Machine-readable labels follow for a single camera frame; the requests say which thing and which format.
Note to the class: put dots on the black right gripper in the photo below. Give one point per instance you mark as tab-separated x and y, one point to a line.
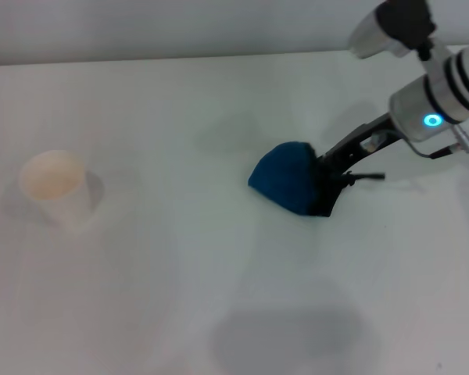
379	134

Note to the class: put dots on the blue rag with black trim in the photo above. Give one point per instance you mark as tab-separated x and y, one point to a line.
285	176

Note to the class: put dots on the white paper cup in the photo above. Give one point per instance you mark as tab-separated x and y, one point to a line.
52	181

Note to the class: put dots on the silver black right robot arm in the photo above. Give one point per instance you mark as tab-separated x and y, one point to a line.
453	90

